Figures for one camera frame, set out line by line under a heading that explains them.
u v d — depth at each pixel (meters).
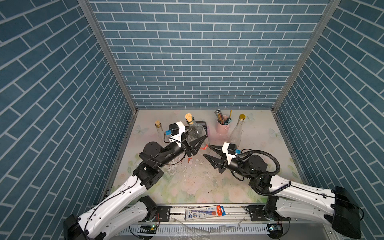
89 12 0.71
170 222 0.72
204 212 0.74
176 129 0.48
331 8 0.72
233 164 0.58
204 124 1.08
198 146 0.56
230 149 0.52
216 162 0.58
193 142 0.52
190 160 0.93
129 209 0.57
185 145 0.53
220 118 0.99
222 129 1.00
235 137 0.84
